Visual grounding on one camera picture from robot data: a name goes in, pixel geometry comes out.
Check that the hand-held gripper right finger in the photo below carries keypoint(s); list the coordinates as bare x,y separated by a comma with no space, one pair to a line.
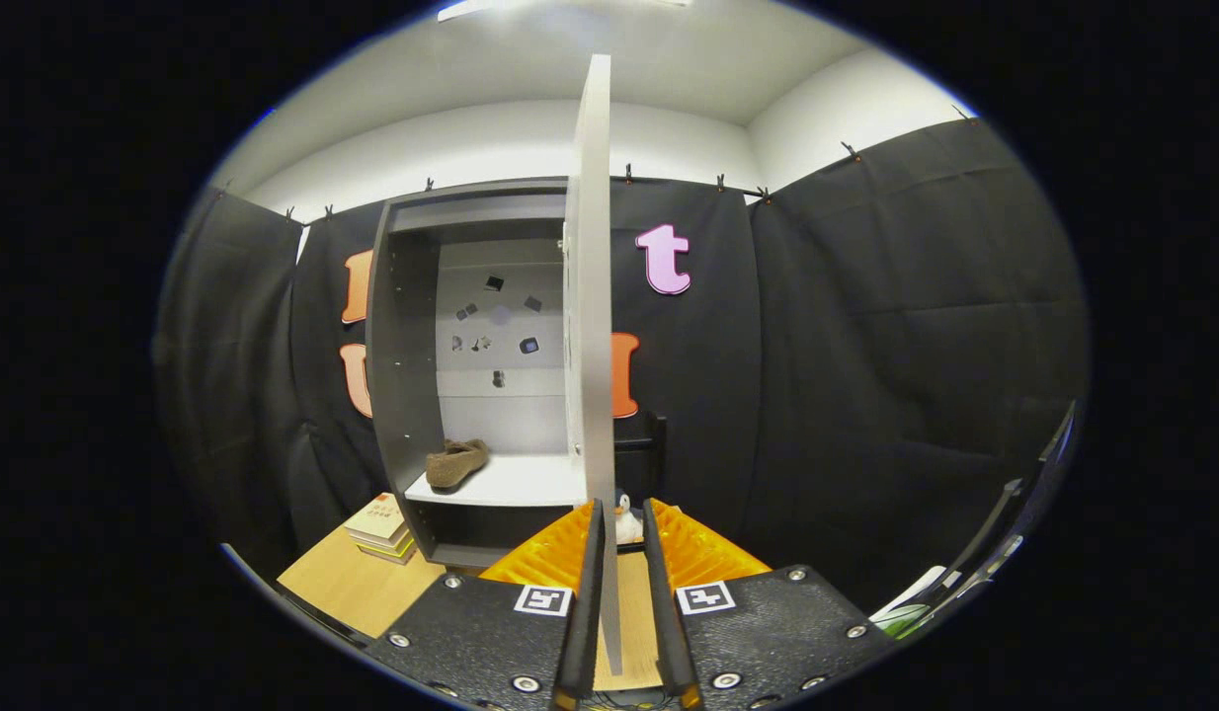
666,632

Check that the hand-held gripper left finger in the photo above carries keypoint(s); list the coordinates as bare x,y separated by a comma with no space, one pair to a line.
582,632

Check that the brown fuzzy shoe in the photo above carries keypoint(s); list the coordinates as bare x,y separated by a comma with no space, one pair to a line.
456,462

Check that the grey shoe cabinet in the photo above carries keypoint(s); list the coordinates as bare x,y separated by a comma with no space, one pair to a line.
402,395

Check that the beige shoe cabinet door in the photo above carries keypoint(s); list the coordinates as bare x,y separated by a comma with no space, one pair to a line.
595,296

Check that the small white plush toy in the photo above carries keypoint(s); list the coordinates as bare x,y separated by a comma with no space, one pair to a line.
626,523

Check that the yellow edged book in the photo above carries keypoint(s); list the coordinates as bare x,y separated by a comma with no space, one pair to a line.
397,548

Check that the beige cover book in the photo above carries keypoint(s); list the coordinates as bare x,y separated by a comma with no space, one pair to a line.
377,515

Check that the black backdrop cloth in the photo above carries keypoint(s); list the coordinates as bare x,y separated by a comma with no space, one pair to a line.
866,395

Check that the row of backdrop clips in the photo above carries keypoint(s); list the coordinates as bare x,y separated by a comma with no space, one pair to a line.
852,151

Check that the ceiling light strip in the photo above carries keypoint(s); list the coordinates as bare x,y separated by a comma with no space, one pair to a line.
471,8

